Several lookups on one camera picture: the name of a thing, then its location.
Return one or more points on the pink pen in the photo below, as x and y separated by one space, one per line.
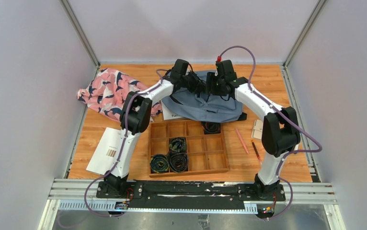
242 141

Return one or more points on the white furniture book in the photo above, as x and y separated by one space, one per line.
168 114

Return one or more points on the rolled black belt top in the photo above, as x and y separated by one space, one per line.
211 127

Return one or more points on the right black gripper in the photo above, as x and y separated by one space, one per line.
210 88

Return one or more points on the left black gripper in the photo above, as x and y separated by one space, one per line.
195 82

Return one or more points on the rolled dark belt bottom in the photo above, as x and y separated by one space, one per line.
178 161

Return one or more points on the dark red pen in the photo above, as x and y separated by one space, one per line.
256 152

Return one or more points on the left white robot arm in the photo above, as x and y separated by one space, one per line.
135 119

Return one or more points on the aluminium rail frame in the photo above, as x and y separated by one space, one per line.
72 204

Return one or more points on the blue grey backpack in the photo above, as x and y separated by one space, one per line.
204 107

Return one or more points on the wooden compartment tray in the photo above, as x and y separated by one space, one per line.
207 153

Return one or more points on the rolled green belt bottom-left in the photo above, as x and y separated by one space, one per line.
159 164

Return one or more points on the pink patterned cloth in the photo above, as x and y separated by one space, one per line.
106 94

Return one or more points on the white paper booklet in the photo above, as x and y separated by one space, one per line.
105 152

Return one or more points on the rolled green belt middle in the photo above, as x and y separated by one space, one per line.
178 145

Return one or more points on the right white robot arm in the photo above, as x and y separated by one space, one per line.
279 135

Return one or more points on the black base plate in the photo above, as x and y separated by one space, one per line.
190 194

